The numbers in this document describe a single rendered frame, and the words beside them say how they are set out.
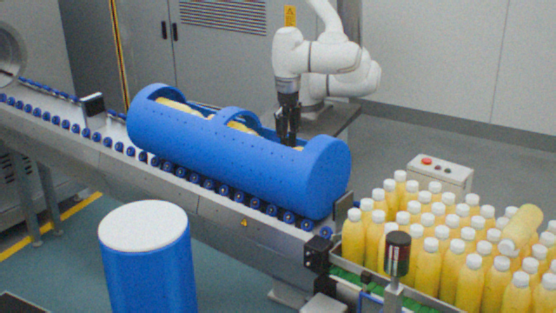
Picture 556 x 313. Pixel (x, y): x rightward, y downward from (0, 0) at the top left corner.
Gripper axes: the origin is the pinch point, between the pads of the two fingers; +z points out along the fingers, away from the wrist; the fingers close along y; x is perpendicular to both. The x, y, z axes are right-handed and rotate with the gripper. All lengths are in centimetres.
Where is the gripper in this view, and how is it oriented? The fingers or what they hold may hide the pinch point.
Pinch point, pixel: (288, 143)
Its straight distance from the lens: 218.8
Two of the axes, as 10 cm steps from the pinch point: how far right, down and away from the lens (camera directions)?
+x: 7.9, 2.7, -5.5
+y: -6.2, 3.7, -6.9
